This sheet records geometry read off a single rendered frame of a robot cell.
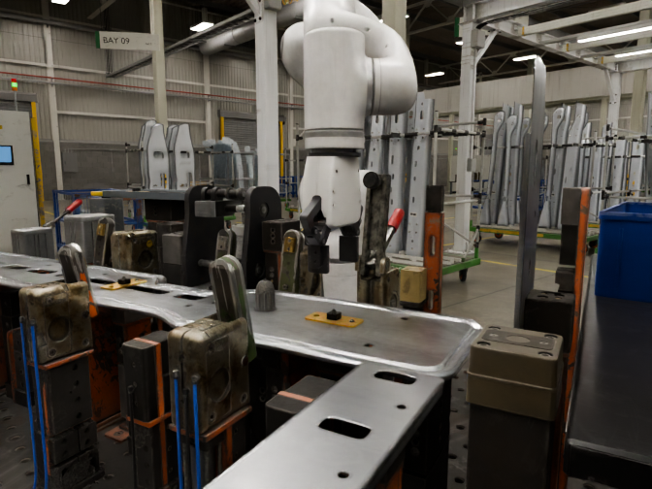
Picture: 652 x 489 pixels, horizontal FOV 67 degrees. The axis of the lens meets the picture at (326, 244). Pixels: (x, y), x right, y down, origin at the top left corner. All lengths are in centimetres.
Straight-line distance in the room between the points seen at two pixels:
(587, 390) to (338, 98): 44
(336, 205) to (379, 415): 30
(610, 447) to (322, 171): 44
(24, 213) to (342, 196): 728
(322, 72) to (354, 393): 40
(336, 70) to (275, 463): 47
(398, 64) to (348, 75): 7
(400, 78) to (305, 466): 49
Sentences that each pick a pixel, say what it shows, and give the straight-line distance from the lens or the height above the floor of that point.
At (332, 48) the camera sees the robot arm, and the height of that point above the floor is 138.
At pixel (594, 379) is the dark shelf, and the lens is 53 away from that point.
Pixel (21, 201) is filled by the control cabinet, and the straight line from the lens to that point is 782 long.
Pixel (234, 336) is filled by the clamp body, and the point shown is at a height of 103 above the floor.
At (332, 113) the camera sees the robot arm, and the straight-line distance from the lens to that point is 66.
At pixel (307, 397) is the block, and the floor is 98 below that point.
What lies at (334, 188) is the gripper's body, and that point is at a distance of 66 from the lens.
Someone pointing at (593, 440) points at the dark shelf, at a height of 103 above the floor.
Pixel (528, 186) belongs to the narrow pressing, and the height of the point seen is 120.
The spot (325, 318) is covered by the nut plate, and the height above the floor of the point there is 100.
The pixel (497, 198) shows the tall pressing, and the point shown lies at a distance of 889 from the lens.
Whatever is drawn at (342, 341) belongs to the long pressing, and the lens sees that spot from 65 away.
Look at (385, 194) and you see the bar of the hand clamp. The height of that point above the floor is 118.
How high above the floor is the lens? 122
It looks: 9 degrees down
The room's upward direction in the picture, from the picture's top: straight up
